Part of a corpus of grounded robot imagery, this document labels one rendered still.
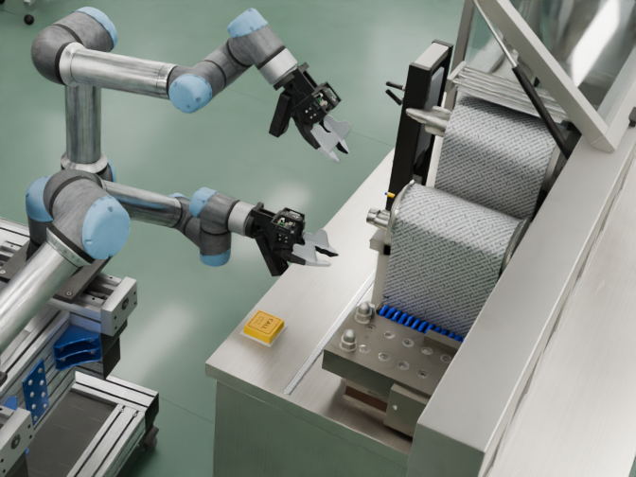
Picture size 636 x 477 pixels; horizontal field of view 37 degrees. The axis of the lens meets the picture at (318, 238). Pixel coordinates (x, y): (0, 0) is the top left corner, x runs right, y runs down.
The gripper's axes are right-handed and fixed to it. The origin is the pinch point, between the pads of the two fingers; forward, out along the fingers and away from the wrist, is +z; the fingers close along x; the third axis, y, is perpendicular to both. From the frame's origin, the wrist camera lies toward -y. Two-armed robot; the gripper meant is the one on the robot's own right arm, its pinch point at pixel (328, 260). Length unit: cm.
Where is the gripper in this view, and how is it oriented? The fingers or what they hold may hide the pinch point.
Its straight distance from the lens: 214.4
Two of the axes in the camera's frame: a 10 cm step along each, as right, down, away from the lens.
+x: 4.6, -5.2, 7.2
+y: 0.9, -7.8, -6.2
